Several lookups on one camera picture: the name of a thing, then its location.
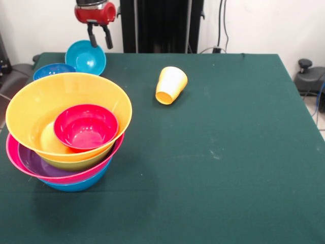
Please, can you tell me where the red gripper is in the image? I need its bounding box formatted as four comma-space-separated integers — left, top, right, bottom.
74, 2, 117, 50

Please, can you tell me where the small light blue bowl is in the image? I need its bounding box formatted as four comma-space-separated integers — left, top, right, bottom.
64, 40, 107, 77

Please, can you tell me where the yellow cup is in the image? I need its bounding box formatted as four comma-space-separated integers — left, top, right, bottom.
155, 66, 189, 106

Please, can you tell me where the small red bowl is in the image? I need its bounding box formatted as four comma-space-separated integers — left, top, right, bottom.
53, 103, 119, 154

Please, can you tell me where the large orange bowl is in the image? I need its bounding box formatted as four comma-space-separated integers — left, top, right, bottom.
5, 72, 133, 163

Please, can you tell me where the green bowl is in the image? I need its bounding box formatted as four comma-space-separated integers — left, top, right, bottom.
40, 149, 114, 172

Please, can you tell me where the purple bowl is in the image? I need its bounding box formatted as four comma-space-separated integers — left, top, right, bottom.
17, 143, 77, 178

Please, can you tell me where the large pink bowl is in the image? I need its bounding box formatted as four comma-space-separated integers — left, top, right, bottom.
6, 132, 125, 185

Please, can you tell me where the small dark blue bowl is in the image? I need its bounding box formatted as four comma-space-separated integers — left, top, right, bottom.
32, 63, 77, 81

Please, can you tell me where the black chair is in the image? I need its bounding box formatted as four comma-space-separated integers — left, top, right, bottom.
0, 32, 35, 104

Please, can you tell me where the large light blue bowl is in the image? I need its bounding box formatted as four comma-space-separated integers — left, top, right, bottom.
38, 157, 113, 193

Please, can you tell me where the dark green tablecloth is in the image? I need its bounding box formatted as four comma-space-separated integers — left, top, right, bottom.
0, 52, 325, 244

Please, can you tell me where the black knobbed device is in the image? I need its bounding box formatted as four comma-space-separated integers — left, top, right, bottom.
294, 58, 325, 114

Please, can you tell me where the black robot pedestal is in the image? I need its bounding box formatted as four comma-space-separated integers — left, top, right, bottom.
116, 0, 213, 54

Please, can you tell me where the black wall cable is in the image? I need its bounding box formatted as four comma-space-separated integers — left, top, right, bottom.
198, 0, 231, 54

